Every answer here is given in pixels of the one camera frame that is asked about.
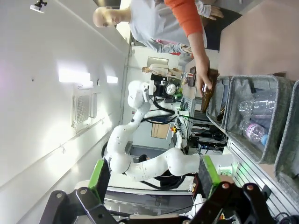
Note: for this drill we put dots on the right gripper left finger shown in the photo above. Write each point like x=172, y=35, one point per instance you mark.
x=98, y=179

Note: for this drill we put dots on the orange sleeved right forearm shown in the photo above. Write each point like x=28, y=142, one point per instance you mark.
x=187, y=16

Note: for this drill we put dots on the wooden board panel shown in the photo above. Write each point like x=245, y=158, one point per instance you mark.
x=160, y=131

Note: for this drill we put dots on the orange person right hand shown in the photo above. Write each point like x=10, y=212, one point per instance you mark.
x=205, y=74

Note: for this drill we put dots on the person in grey sweater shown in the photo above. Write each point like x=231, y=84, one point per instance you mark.
x=149, y=23

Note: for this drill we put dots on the grey fabric bottle basket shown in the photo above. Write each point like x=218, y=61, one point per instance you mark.
x=216, y=93

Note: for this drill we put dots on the grey sweater person hand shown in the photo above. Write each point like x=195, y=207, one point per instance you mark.
x=187, y=50

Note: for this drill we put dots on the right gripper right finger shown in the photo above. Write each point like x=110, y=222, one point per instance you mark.
x=209, y=179

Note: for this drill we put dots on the distant standing person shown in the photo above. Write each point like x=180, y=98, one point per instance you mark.
x=158, y=70

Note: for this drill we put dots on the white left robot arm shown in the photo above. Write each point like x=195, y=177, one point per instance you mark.
x=140, y=168

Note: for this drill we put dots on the ceiling air conditioner vent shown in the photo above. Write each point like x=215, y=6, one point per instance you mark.
x=81, y=112

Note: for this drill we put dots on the grey fabric can basket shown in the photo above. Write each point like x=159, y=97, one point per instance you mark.
x=289, y=151

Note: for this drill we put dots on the ceiling light panel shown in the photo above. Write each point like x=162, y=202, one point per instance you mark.
x=73, y=74

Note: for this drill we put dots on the pink label plastic bottle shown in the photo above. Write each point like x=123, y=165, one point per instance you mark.
x=253, y=131

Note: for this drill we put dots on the beige vest person hand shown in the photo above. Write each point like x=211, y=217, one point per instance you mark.
x=215, y=13

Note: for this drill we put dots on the brown glass bottle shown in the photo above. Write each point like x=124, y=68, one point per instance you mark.
x=220, y=114
x=206, y=98

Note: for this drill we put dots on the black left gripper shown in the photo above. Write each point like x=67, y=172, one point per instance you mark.
x=160, y=88

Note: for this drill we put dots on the clear crushed plastic bottle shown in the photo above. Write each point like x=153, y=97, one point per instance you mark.
x=257, y=105

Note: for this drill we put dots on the aluminium table frame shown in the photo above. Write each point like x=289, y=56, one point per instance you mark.
x=252, y=177

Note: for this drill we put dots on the ceiling mounted camera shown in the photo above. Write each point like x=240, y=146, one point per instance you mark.
x=38, y=5

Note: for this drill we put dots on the grey fabric plastic basket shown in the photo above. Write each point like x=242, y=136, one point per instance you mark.
x=268, y=154

